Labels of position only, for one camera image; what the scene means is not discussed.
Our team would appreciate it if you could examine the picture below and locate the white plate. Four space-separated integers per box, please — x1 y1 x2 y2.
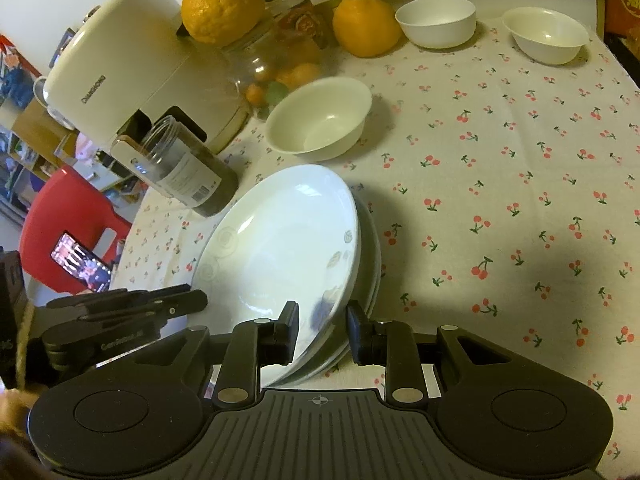
191 164 362 390

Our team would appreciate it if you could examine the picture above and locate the deep white bowl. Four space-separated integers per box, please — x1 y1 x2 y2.
395 0 477 51

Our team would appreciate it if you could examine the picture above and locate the cherry print tablecloth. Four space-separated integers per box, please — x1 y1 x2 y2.
107 10 640 471

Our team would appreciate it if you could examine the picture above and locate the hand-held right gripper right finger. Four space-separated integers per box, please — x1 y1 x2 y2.
346 300 516 406

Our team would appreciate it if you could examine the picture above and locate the flared white bowl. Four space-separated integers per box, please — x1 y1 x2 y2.
501 6 591 66

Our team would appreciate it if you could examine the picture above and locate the red cardboard box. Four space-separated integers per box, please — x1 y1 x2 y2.
602 0 640 36

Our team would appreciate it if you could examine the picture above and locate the smartphone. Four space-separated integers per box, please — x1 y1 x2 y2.
50 231 113 293

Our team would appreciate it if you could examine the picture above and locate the cream air fryer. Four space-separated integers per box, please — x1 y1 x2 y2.
42 0 251 196

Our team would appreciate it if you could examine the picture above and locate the glass jar with label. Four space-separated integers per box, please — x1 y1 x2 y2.
131 115 240 218

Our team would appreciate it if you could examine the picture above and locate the red plastic chair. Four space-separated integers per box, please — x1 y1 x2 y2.
20 165 133 293

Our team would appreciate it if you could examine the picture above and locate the cluttered shelf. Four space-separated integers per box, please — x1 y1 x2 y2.
0 30 81 226

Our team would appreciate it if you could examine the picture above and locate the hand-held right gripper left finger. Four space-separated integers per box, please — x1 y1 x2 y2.
132 301 301 408

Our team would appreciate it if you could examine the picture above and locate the large white bowl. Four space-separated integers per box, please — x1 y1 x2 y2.
265 77 373 161

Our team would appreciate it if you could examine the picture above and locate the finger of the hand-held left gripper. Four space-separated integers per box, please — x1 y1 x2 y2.
47 284 193 312
75 290 208 324

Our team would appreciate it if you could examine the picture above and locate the large orange with leaves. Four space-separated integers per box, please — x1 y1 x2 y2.
176 0 273 50

